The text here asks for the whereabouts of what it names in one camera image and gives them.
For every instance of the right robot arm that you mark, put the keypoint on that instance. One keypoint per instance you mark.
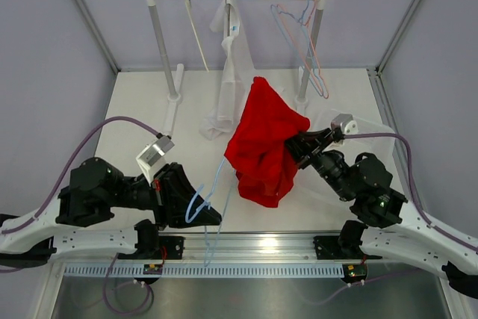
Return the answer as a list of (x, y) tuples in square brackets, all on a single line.
[(387, 224)]

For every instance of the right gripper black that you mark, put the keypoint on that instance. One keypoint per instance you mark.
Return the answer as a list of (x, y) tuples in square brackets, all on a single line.
[(305, 143)]

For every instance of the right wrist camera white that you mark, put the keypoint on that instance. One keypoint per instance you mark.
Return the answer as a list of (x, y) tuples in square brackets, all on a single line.
[(341, 125)]

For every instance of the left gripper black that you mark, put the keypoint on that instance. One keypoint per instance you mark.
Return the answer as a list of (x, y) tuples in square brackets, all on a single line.
[(172, 193)]

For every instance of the white t shirt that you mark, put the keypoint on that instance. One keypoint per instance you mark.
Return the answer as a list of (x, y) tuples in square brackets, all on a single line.
[(237, 76)]

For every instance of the white plastic basket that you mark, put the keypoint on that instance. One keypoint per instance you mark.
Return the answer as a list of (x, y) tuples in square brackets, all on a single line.
[(309, 182)]

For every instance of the cream wooden hanger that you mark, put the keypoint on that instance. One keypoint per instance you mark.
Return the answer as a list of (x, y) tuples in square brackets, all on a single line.
[(188, 5)]

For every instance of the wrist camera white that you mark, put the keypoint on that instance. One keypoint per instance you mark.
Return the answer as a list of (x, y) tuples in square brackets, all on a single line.
[(341, 125), (151, 159)]

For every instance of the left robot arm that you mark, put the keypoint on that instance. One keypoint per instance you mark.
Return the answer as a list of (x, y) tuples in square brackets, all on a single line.
[(103, 213)]

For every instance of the silver hanger under white shirt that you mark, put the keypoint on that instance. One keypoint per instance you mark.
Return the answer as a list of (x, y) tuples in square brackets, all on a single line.
[(228, 18)]

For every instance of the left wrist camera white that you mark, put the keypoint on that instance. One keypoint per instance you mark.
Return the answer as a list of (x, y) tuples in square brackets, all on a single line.
[(151, 159)]

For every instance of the red t shirt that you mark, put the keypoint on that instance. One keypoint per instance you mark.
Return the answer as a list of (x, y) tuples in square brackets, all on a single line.
[(264, 168)]

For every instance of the white slotted cable duct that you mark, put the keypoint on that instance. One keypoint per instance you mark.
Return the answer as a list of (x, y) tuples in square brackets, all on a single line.
[(199, 270)]

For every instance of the aluminium rail frame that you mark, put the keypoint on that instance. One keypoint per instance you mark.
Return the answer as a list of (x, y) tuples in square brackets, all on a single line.
[(234, 247)]

